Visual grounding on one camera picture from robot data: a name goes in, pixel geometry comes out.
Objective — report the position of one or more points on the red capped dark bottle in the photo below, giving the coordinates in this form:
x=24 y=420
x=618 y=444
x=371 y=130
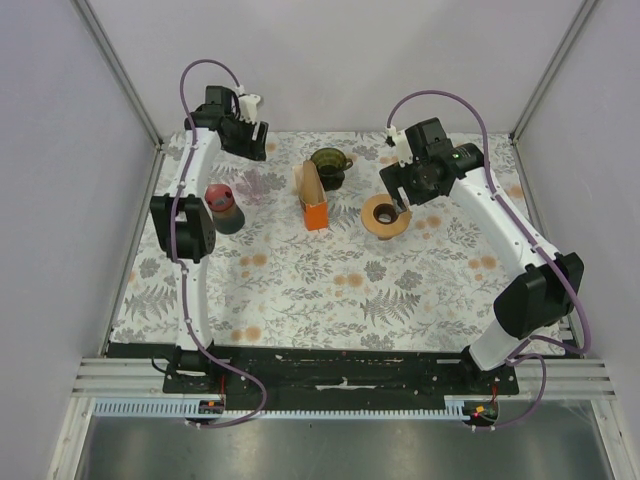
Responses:
x=228 y=218

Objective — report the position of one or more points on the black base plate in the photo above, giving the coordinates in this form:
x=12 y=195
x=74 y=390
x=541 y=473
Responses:
x=347 y=380

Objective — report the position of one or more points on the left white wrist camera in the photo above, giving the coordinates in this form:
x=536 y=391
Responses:
x=248 y=105

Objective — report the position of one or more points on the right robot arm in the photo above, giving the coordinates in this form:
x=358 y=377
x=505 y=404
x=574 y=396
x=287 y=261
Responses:
x=543 y=281

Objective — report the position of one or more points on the brown paper coffee filters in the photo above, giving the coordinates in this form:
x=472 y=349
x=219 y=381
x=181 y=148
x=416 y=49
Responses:
x=312 y=190

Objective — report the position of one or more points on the floral tablecloth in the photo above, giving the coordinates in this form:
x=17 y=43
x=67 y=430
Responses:
x=274 y=283

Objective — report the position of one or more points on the green glass coffee dripper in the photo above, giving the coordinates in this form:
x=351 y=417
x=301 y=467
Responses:
x=331 y=165

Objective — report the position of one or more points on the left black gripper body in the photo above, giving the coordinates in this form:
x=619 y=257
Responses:
x=241 y=133

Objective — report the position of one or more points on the orange coffee filter box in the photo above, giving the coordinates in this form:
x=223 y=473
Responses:
x=314 y=217

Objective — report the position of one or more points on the aluminium frame rail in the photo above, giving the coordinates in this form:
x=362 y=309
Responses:
x=98 y=33

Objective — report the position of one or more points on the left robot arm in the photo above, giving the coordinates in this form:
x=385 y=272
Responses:
x=185 y=231

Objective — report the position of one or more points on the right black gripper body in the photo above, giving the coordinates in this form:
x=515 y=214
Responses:
x=413 y=179

